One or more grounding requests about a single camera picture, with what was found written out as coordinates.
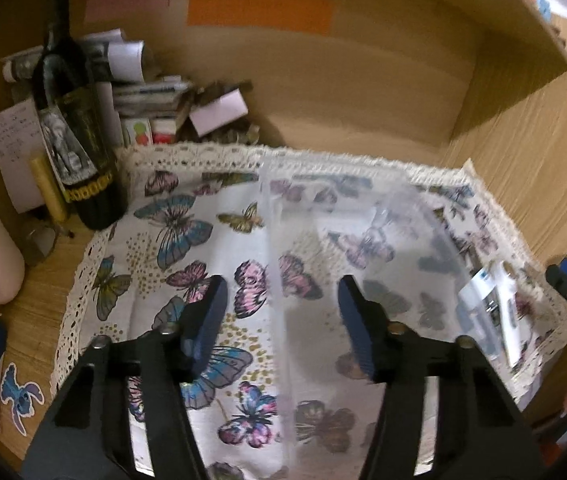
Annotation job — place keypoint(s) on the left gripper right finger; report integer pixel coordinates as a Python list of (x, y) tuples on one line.
[(480, 433)]

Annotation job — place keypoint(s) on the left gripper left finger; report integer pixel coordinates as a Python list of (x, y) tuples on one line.
[(85, 433)]

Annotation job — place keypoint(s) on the white travel plug adapter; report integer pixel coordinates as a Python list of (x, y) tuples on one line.
[(489, 301)]

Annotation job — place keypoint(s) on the clear plastic storage box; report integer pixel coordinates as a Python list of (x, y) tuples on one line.
[(411, 241)]

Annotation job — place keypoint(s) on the blue cartoon character sticker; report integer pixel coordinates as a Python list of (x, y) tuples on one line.
[(22, 399)]

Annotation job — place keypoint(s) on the butterfly print lace cloth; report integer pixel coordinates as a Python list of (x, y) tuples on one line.
[(194, 213)]

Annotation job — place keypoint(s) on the thin yellow candle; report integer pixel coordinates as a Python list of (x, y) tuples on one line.
[(47, 186)]

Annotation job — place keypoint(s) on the dark wine bottle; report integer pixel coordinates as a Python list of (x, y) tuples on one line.
[(71, 124)]

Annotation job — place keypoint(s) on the handwritten white note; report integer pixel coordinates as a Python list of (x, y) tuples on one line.
[(20, 138)]

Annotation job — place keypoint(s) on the stack of papers and books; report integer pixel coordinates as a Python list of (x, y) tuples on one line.
[(153, 113)]

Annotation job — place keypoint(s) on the white small cardboard box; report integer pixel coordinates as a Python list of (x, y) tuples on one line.
[(218, 113)]

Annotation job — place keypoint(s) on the rolled white paper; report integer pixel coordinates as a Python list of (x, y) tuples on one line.
[(113, 57)]

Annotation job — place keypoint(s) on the orange sticky note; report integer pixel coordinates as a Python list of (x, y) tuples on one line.
[(309, 16)]

